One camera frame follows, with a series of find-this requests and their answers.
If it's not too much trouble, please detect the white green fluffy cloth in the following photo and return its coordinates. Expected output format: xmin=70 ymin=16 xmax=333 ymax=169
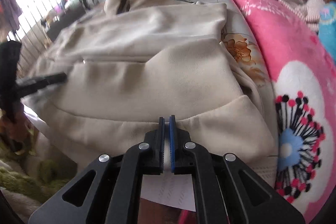
xmin=0 ymin=132 xmax=79 ymax=219

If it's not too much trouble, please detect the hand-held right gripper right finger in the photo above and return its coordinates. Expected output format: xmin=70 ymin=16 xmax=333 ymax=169
xmin=169 ymin=115 xmax=306 ymax=224

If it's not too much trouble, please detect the pink floral blanket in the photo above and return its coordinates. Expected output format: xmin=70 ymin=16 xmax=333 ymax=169
xmin=223 ymin=0 xmax=336 ymax=224

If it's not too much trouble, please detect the metal window railing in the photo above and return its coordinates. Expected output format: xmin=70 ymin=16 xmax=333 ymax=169
xmin=8 ymin=0 xmax=53 ymax=75

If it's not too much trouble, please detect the cream zip jacket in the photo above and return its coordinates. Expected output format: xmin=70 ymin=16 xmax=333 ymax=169
xmin=21 ymin=0 xmax=279 ymax=211

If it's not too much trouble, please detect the dark low cabinet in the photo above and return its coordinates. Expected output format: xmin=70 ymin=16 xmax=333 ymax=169
xmin=46 ymin=2 xmax=87 ymax=42

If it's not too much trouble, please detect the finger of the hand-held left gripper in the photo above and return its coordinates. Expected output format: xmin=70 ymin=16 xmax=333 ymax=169
xmin=16 ymin=72 xmax=67 ymax=97

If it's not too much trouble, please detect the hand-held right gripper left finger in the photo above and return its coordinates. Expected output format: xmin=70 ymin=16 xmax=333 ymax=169
xmin=28 ymin=116 xmax=166 ymax=224

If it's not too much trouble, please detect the light blue printed garment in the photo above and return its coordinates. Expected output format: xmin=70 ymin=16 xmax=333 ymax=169
xmin=318 ymin=2 xmax=336 ymax=56

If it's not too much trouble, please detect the pink checkered cloth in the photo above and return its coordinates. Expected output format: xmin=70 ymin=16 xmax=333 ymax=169
xmin=278 ymin=0 xmax=326 ymax=30

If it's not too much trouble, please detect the dark hanging garment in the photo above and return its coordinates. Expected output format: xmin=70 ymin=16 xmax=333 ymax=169
xmin=0 ymin=0 xmax=23 ymax=30

